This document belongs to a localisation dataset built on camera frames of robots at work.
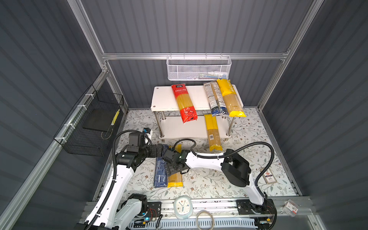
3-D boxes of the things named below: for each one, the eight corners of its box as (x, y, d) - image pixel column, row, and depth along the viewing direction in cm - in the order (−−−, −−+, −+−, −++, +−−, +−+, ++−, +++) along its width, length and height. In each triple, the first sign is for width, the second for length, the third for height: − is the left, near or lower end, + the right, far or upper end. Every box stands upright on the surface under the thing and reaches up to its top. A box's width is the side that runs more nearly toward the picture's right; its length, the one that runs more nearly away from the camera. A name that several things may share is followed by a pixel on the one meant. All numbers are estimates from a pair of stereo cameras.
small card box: (267, 184, 84) (269, 182, 82) (260, 169, 89) (261, 168, 87) (275, 182, 84) (277, 181, 82) (267, 168, 89) (269, 167, 88)
